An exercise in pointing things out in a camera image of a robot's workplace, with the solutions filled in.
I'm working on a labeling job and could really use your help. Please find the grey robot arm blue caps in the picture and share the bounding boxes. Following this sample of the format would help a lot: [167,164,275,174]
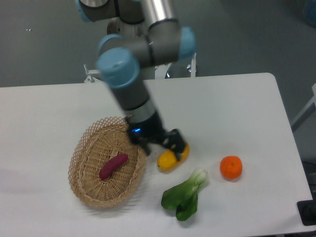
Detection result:
[76,0,196,161]

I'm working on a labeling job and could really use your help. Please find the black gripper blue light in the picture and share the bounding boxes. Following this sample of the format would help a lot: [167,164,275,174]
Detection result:
[125,112,186,160]

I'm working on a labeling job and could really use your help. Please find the woven wicker basket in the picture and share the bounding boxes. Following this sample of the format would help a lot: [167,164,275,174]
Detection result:
[68,117,147,208]

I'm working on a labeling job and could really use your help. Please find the yellow squash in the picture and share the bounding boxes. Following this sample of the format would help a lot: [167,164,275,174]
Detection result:
[157,143,190,172]

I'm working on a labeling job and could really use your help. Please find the purple sweet potato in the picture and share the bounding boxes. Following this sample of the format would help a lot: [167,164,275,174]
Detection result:
[99,154,128,180]

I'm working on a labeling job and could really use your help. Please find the orange tangerine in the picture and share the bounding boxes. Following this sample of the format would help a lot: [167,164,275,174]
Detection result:
[220,156,243,179]

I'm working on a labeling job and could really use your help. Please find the white table leg frame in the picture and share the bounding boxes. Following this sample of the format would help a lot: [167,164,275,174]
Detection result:
[290,84,316,132]

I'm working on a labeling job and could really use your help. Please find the green bok choy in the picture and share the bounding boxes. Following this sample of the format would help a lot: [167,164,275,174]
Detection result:
[160,168,209,221]

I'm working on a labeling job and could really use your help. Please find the black device at table edge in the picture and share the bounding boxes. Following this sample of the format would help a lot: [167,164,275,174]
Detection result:
[297,200,316,226]

